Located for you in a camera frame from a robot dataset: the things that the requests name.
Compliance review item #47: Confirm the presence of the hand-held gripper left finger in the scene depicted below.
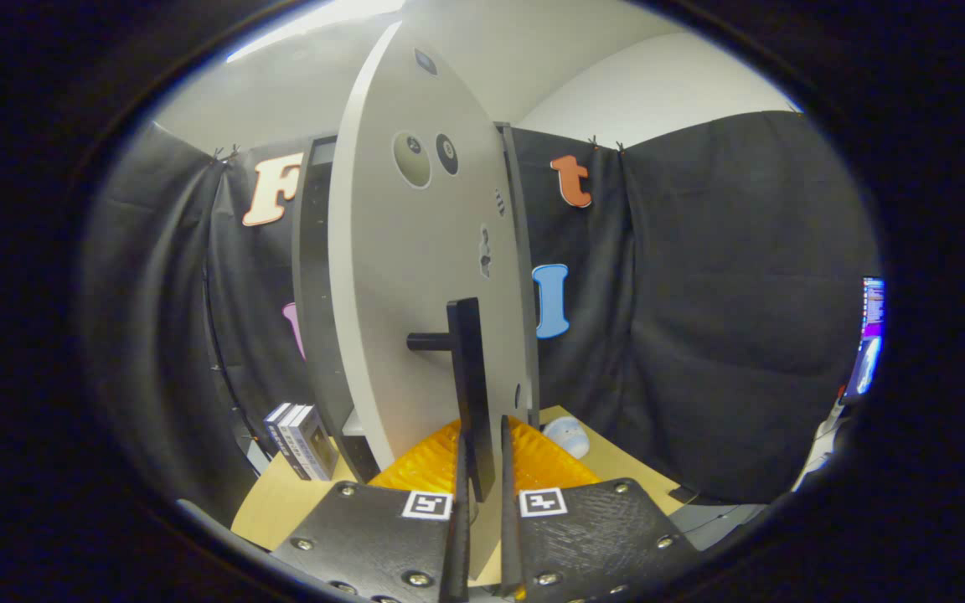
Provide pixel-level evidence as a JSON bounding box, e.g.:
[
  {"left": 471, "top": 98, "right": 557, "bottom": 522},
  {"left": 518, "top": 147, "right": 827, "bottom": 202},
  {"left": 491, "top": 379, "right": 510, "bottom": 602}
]
[{"left": 269, "top": 417, "right": 471, "bottom": 603}]

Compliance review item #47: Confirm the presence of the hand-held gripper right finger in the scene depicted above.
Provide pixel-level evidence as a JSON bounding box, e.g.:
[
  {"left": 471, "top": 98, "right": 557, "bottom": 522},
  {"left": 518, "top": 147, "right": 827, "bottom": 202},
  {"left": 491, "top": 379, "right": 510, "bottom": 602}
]
[{"left": 499, "top": 415, "right": 701, "bottom": 603}]

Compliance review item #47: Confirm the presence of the black door handle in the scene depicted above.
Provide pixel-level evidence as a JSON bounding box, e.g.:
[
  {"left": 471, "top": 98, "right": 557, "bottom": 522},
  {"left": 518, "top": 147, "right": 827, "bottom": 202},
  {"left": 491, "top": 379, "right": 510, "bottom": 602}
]
[{"left": 406, "top": 297, "right": 496, "bottom": 503}]

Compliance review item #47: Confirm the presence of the white cabinet door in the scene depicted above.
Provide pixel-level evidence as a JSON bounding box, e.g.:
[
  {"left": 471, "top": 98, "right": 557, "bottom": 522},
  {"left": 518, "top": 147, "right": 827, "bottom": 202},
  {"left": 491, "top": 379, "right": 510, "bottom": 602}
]
[{"left": 328, "top": 21, "right": 531, "bottom": 472}]

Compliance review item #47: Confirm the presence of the white and blue soft object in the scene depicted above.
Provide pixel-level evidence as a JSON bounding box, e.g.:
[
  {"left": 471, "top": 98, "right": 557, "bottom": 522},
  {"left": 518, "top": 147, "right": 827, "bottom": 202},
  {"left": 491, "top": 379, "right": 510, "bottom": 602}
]
[{"left": 543, "top": 416, "right": 591, "bottom": 460}]

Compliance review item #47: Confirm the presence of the grey book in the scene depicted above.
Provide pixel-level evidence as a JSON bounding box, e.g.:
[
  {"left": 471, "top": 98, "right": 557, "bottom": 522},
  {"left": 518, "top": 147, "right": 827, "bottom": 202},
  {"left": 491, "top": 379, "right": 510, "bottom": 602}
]
[{"left": 290, "top": 405, "right": 339, "bottom": 481}]

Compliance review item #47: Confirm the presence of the white book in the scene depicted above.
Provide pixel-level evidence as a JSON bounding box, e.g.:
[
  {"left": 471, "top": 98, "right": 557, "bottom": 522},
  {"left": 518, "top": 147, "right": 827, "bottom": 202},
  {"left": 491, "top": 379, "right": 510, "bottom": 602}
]
[{"left": 276, "top": 404, "right": 317, "bottom": 481}]

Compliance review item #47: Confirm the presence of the black backdrop cloth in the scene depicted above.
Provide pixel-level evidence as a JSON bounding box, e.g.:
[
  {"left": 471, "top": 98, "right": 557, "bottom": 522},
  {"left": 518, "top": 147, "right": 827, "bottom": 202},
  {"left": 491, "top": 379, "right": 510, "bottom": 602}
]
[{"left": 80, "top": 109, "right": 881, "bottom": 524}]

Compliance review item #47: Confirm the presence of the dark grey cabinet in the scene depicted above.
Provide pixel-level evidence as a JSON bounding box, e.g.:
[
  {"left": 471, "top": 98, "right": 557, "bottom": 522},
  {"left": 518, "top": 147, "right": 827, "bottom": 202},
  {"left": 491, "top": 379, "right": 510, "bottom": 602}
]
[{"left": 292, "top": 121, "right": 542, "bottom": 484}]

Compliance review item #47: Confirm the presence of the computer monitor screen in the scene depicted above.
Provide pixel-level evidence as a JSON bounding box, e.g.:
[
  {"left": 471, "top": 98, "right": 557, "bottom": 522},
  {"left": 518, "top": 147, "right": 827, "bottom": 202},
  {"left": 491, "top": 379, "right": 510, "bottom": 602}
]
[{"left": 841, "top": 276, "right": 886, "bottom": 403}]

